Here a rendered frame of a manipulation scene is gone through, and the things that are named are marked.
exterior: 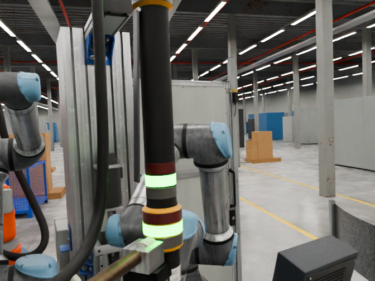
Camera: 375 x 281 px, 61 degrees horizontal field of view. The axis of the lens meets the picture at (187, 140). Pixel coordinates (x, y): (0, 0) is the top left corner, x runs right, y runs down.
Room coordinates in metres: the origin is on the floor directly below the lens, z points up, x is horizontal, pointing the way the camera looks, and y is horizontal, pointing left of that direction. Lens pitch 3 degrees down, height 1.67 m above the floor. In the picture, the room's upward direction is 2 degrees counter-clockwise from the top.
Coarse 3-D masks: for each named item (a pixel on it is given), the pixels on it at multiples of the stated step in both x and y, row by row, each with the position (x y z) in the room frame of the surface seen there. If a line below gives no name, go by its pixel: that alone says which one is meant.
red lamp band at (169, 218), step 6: (180, 210) 0.34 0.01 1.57; (144, 216) 0.33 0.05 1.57; (150, 216) 0.32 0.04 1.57; (156, 216) 0.32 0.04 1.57; (162, 216) 0.32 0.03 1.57; (168, 216) 0.32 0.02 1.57; (174, 216) 0.33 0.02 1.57; (180, 216) 0.33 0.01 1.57; (150, 222) 0.32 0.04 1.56; (156, 222) 0.32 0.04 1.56; (162, 222) 0.32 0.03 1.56; (168, 222) 0.32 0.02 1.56; (174, 222) 0.33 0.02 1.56
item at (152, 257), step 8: (136, 240) 0.32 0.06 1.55; (128, 248) 0.30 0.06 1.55; (136, 248) 0.30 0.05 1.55; (144, 248) 0.30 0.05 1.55; (152, 248) 0.30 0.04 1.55; (160, 248) 0.31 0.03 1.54; (144, 256) 0.29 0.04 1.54; (152, 256) 0.29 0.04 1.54; (160, 256) 0.31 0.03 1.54; (144, 264) 0.29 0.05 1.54; (152, 264) 0.29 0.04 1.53; (160, 264) 0.31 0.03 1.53; (168, 264) 0.31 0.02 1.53; (128, 272) 0.30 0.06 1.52; (136, 272) 0.29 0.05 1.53; (144, 272) 0.29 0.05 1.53; (152, 272) 0.29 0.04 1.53; (160, 272) 0.30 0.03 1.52; (168, 272) 0.31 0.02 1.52; (128, 280) 0.30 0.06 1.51; (136, 280) 0.30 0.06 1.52; (144, 280) 0.30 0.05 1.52; (152, 280) 0.29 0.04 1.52; (160, 280) 0.29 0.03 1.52
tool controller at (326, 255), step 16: (320, 240) 1.05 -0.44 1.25; (336, 240) 1.06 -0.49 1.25; (288, 256) 0.95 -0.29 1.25; (304, 256) 0.95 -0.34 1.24; (320, 256) 0.96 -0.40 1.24; (336, 256) 0.97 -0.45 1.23; (352, 256) 0.99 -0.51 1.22; (288, 272) 0.93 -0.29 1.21; (304, 272) 0.88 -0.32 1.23; (320, 272) 0.91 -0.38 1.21; (336, 272) 0.96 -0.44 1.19; (352, 272) 1.02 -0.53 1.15
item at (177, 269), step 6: (168, 252) 0.33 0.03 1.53; (174, 252) 0.33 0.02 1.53; (168, 258) 0.33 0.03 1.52; (174, 258) 0.33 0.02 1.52; (174, 264) 0.33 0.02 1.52; (180, 264) 0.34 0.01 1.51; (174, 270) 0.33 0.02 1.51; (180, 270) 0.34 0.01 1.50; (174, 276) 0.33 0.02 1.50; (180, 276) 0.34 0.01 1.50
